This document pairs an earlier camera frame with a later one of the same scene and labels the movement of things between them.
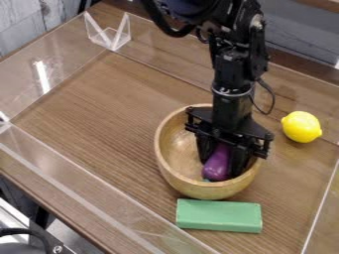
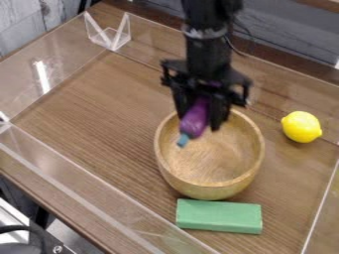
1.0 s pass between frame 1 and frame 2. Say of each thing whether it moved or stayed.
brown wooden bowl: stayed
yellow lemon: stayed
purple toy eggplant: moved
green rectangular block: stayed
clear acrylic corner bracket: stayed
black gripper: moved
